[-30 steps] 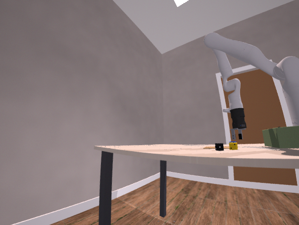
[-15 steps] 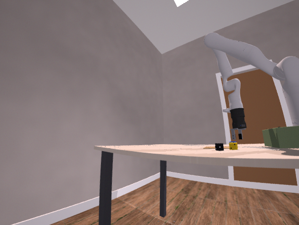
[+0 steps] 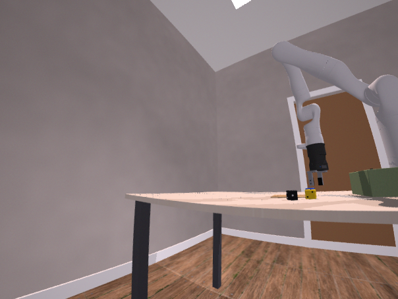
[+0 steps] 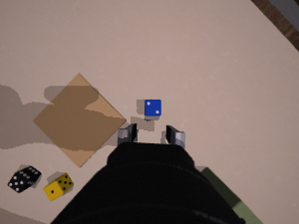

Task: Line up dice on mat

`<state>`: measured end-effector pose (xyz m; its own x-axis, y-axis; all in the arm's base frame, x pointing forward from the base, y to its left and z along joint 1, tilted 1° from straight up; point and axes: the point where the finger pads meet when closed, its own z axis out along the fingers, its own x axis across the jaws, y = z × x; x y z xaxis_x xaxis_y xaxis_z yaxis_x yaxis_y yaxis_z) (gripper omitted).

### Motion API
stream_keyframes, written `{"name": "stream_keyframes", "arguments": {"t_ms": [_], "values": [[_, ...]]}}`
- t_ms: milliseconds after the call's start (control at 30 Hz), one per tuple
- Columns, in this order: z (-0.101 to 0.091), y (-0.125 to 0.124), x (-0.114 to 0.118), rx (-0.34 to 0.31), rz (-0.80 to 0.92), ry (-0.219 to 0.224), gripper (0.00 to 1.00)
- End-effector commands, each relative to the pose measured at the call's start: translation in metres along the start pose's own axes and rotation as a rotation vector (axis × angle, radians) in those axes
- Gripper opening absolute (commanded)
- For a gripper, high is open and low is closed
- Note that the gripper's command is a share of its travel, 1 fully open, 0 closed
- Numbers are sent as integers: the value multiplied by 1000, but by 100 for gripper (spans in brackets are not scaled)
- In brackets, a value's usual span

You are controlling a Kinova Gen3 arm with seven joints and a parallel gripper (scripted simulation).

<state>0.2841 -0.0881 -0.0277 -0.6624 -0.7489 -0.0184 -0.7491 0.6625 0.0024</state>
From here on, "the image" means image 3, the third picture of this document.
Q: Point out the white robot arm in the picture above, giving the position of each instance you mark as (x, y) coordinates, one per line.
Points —
(383, 92)

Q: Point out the black die with white pips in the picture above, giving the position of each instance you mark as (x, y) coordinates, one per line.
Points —
(292, 195)

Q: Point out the yellow die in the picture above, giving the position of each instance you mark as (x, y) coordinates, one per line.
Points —
(310, 194)

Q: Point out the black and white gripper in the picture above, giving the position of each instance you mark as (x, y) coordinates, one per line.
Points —
(317, 155)

